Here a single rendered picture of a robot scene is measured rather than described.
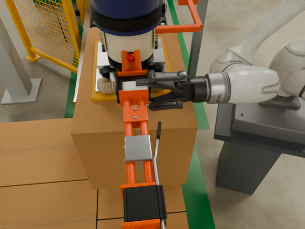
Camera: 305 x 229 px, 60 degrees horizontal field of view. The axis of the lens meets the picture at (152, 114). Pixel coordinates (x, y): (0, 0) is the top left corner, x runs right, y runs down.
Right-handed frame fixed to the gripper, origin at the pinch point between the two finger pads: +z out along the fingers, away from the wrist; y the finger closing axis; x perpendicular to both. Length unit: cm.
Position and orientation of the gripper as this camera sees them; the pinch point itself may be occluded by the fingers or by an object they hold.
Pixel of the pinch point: (134, 94)
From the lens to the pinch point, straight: 75.2
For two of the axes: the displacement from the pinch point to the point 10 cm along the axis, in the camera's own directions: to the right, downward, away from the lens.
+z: -10.0, 0.8, -0.6
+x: -1.0, -7.7, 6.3
